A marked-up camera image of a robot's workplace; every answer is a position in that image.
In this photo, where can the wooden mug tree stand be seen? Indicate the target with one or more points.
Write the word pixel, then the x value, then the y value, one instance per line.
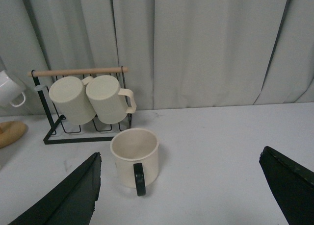
pixel 10 132

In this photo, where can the right cream ribbed mug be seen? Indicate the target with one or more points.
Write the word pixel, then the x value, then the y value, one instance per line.
pixel 110 102

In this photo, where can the grey curtain backdrop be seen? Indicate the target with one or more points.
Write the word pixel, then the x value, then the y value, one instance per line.
pixel 180 53

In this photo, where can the cream mug with black handle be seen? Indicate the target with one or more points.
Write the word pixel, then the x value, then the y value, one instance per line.
pixel 136 158

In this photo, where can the left cream ribbed mug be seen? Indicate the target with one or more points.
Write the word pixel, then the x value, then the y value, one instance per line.
pixel 69 96

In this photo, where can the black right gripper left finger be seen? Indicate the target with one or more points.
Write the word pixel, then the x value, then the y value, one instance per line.
pixel 72 201

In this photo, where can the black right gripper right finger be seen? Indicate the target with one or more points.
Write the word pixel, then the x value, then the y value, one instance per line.
pixel 291 184

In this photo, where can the black wire mug rack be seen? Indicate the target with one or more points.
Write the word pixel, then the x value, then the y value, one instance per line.
pixel 62 131

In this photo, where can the cream ribbed mug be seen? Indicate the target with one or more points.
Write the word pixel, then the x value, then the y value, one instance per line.
pixel 110 102
pixel 69 96

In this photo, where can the white enamel mug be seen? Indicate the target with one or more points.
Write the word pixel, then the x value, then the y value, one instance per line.
pixel 10 88

